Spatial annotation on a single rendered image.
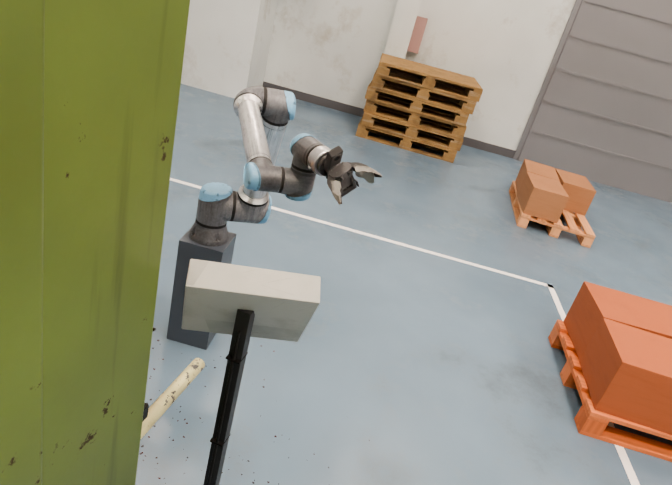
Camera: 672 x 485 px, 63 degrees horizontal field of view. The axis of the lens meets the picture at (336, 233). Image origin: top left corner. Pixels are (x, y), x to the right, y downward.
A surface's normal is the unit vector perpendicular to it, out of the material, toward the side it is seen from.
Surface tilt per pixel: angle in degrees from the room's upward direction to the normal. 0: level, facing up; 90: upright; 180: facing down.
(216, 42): 90
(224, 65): 90
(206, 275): 30
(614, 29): 90
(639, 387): 90
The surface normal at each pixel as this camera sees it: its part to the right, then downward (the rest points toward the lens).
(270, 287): 0.26, -0.52
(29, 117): 0.93, 0.33
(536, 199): -0.18, 0.40
